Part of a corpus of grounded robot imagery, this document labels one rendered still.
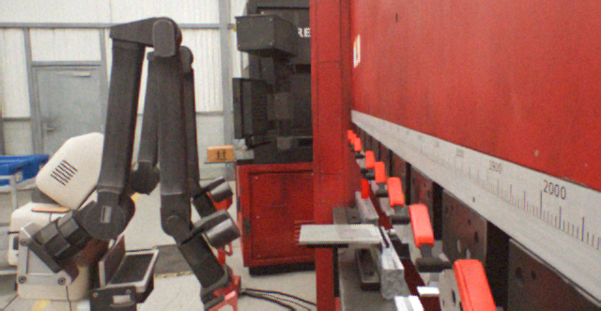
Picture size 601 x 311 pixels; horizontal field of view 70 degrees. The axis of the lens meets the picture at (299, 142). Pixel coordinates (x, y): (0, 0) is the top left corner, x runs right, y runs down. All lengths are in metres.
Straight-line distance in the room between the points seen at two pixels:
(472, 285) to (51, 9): 8.65
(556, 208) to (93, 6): 8.49
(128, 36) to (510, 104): 0.71
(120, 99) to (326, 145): 1.56
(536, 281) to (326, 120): 2.01
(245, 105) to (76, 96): 6.24
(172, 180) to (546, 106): 0.72
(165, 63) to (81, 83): 7.65
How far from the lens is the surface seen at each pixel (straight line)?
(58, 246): 0.97
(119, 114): 0.92
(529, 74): 0.37
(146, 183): 1.34
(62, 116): 8.64
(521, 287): 0.40
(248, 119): 2.54
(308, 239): 1.46
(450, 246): 0.57
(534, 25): 0.37
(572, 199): 0.32
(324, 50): 2.33
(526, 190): 0.37
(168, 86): 0.90
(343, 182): 2.36
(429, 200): 0.66
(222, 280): 0.96
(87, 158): 1.08
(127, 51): 0.91
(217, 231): 0.94
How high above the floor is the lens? 1.46
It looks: 6 degrees down
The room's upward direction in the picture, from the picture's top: 1 degrees counter-clockwise
